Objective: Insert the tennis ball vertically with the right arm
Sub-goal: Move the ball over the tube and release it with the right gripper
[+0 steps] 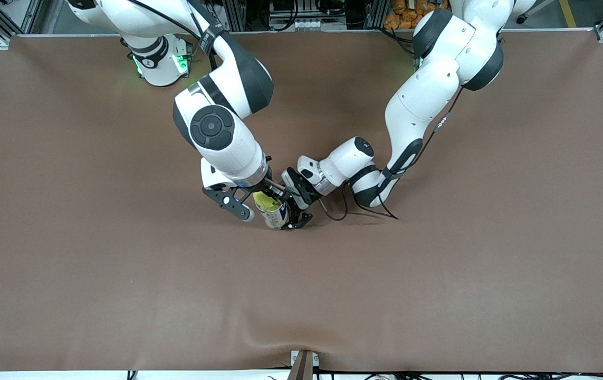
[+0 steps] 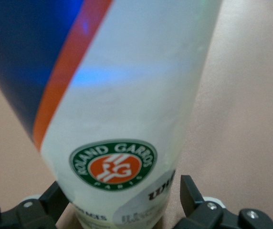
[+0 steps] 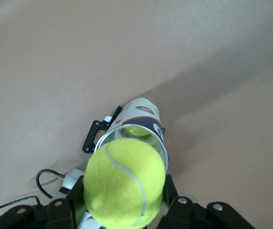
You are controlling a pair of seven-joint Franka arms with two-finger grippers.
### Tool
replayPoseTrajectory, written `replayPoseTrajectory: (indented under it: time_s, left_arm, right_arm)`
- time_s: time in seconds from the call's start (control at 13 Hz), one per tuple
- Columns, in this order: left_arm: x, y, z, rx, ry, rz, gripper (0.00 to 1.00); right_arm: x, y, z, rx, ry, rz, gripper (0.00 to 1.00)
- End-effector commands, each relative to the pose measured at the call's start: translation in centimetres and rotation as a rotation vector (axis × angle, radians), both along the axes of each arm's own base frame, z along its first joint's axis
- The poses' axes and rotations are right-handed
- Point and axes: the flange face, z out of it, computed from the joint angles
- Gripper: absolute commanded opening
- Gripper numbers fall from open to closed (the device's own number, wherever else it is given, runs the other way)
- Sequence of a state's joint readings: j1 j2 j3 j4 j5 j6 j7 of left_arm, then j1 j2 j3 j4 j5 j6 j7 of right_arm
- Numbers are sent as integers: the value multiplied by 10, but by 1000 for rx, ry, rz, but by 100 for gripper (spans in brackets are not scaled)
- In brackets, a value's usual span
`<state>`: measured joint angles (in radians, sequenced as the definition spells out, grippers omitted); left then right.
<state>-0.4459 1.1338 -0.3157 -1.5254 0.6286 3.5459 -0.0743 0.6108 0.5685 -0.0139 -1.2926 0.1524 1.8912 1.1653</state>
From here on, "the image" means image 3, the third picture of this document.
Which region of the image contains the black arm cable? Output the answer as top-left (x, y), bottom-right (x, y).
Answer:
top-left (0, 195), bottom-right (42, 215)
top-left (36, 168), bottom-right (67, 199)

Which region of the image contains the yellow tennis ball black print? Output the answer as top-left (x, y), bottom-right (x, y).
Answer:
top-left (123, 126), bottom-right (150, 137)

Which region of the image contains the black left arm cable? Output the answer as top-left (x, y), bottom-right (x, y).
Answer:
top-left (36, 168), bottom-right (67, 199)

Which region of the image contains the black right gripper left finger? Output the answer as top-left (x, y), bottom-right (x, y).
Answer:
top-left (0, 176), bottom-right (87, 229)

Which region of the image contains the grey-white left gripper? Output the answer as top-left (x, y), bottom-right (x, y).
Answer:
top-left (59, 106), bottom-right (122, 194)

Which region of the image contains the brown table mat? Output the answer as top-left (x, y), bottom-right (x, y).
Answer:
top-left (0, 0), bottom-right (273, 229)

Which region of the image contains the plain yellow tennis ball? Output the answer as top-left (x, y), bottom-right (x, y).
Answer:
top-left (83, 138), bottom-right (166, 228)

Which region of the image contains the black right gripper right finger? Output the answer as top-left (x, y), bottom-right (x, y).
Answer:
top-left (155, 174), bottom-right (256, 229)

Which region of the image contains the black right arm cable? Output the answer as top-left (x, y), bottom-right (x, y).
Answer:
top-left (0, 195), bottom-right (42, 215)

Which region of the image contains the white blue tennis ball can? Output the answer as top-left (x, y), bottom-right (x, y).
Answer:
top-left (94, 97), bottom-right (169, 173)

